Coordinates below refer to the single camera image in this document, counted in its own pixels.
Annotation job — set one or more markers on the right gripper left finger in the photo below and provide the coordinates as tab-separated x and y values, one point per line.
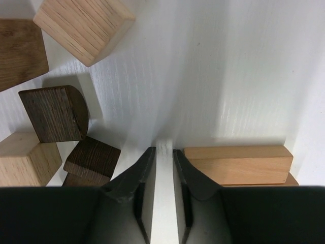
123	213

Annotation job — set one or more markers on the long light wood block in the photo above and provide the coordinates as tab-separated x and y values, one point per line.
242	165

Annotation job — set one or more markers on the dark wood small block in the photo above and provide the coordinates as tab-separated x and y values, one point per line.
91	163

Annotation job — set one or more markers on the dark wood arch block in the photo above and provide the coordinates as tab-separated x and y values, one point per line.
57	114

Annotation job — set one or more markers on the light wood hexagonal block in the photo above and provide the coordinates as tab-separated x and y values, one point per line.
23	54

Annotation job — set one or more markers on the light wood small cube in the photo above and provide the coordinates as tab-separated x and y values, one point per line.
89	30

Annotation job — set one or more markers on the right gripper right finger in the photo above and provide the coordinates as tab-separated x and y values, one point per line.
199	208

